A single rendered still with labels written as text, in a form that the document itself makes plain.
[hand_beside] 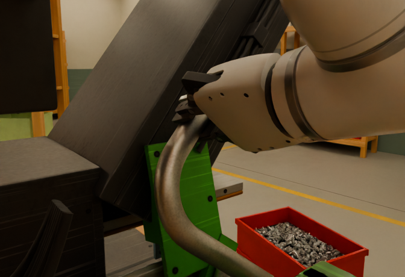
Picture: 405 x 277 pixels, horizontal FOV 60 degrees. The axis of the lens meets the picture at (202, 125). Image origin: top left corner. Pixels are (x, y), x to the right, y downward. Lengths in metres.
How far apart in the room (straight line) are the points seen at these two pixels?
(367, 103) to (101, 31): 10.62
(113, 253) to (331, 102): 0.83
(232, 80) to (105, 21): 10.59
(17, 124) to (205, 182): 2.80
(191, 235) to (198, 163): 0.18
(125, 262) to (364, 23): 0.85
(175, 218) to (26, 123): 2.90
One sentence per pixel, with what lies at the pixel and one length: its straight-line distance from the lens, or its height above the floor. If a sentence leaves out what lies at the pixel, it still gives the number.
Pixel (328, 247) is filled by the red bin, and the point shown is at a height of 0.88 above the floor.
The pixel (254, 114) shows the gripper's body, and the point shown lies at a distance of 0.33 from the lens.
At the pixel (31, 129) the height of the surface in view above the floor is 0.85.
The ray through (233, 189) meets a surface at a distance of 0.79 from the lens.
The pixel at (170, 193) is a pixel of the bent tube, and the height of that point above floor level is 1.25.
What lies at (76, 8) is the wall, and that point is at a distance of 10.55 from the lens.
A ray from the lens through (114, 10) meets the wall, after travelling 11.10.
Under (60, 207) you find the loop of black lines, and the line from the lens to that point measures 0.36.
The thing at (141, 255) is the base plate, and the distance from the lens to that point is 0.99.
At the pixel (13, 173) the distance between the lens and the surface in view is 0.57.
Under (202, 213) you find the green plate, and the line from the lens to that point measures 0.59.
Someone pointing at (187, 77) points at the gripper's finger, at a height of 1.38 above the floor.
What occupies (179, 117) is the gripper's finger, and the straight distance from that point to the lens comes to 0.43.
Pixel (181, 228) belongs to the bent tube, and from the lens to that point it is 0.42.
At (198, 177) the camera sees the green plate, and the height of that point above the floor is 1.21.
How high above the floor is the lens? 1.39
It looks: 10 degrees down
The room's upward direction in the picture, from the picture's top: straight up
